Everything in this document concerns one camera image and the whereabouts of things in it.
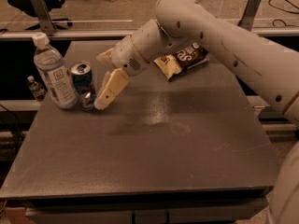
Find cardboard box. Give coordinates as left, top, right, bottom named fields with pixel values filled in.
left=4, top=201, right=35, bottom=224

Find metal bracket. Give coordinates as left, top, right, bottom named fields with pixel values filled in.
left=30, top=0, right=56, bottom=35
left=237, top=0, right=262, bottom=31

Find small water bottle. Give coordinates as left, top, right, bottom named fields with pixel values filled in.
left=27, top=76, right=46, bottom=102

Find clear plastic water bottle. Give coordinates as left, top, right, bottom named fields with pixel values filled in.
left=32, top=33, right=78, bottom=110

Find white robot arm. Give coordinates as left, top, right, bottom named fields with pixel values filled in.
left=94, top=0, right=299, bottom=127

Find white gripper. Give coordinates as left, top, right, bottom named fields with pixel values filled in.
left=93, top=36, right=149, bottom=110

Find right metal bracket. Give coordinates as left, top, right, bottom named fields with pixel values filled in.
left=237, top=0, right=262, bottom=31

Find black floor cable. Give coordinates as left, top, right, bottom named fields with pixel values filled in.
left=265, top=0, right=299, bottom=28

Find redbull can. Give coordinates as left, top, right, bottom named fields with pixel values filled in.
left=70, top=61, right=95, bottom=111

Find black office chair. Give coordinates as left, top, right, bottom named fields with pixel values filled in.
left=7, top=0, right=73, bottom=29

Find glass barrier panel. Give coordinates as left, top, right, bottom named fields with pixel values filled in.
left=0, top=0, right=299, bottom=33

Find brown chip bag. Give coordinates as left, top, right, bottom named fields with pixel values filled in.
left=154, top=43, right=208, bottom=82

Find left metal bracket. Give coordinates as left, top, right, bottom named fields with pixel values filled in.
left=30, top=0, right=56, bottom=35

